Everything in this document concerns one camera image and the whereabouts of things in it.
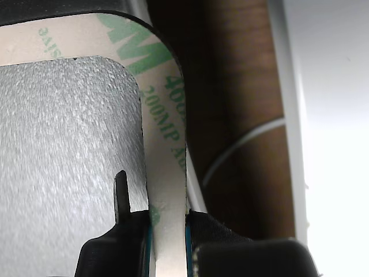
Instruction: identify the thin white cable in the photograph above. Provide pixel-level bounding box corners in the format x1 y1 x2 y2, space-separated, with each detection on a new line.
201 117 287 187

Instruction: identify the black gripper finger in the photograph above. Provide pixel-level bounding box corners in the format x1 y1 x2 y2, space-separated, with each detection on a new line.
185 209 321 277
74 170 152 277

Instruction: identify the gray textured foam mat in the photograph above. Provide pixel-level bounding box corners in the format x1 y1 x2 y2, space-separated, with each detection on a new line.
0 0 150 277

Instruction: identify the frame with green-printed adhesive liner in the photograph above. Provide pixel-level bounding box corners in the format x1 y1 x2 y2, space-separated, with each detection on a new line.
0 10 189 277

